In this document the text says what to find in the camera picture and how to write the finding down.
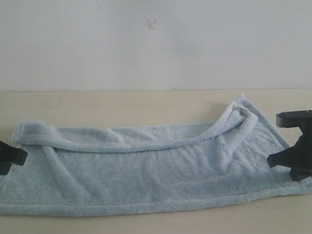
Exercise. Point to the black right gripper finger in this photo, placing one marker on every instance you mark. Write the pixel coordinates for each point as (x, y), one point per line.
(298, 175)
(297, 156)

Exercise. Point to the light blue fluffy towel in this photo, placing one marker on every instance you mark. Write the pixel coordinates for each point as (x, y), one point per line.
(86, 171)

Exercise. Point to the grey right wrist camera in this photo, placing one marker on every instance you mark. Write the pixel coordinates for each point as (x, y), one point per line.
(292, 119)

